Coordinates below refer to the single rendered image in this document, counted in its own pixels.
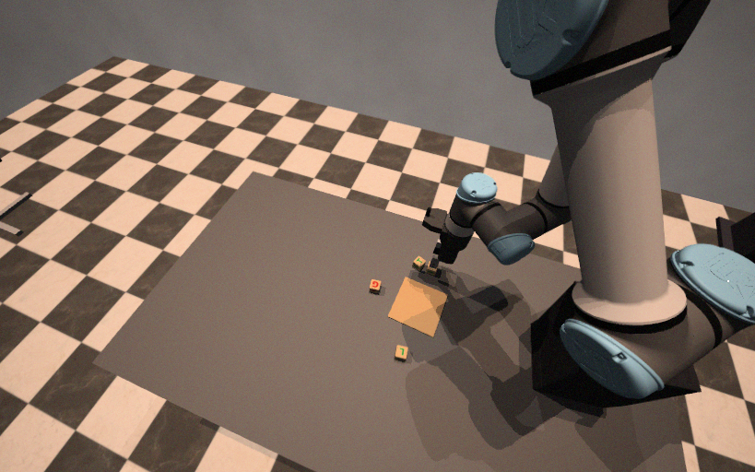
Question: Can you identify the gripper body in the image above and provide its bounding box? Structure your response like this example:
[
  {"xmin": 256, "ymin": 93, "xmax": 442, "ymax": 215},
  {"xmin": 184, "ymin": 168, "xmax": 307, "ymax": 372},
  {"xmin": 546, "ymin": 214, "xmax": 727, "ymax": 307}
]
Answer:
[{"xmin": 422, "ymin": 207, "xmax": 474, "ymax": 265}]

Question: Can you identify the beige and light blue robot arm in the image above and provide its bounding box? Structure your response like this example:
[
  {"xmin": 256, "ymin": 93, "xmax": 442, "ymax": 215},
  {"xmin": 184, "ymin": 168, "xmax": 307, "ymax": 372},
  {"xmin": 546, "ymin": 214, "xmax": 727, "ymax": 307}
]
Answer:
[{"xmin": 449, "ymin": 0, "xmax": 755, "ymax": 399}]

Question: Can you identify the orange flat mat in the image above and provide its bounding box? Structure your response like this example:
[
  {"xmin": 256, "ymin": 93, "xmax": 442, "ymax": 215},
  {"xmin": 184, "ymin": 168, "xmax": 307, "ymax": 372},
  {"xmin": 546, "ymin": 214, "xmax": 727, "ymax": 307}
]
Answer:
[{"xmin": 388, "ymin": 277, "xmax": 448, "ymax": 337}]

